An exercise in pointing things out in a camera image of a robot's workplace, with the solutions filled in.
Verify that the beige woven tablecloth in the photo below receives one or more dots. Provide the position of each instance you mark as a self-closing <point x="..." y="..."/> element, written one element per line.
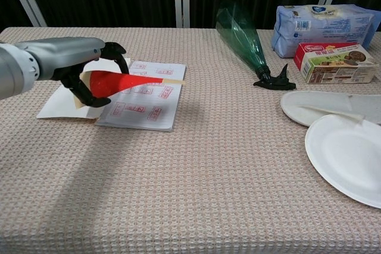
<point x="208" y="206"/>

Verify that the blue tissue pack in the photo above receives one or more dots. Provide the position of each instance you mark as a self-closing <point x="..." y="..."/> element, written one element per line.
<point x="321" y="28"/>

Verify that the white paper plate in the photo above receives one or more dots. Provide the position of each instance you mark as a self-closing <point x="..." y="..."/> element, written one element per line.
<point x="348" y="156"/>

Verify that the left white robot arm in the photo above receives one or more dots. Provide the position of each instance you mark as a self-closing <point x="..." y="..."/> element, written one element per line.
<point x="15" y="72"/>

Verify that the red and tan bookmark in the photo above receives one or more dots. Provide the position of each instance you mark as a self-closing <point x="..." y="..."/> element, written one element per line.
<point x="119" y="83"/>

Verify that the white disposable slipper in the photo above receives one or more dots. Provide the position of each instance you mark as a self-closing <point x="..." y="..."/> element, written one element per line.
<point x="315" y="102"/>

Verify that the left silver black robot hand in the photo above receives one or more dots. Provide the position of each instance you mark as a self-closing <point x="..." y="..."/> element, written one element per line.
<point x="68" y="50"/>

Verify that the notebook with yellow cover band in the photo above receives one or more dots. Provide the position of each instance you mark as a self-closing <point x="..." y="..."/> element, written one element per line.
<point x="149" y="108"/>

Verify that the red green biscuit box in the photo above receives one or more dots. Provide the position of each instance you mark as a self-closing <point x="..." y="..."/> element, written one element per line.
<point x="336" y="66"/>

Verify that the green bottle black spray trigger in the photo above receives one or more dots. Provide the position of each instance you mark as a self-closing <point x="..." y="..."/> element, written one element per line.
<point x="241" y="40"/>

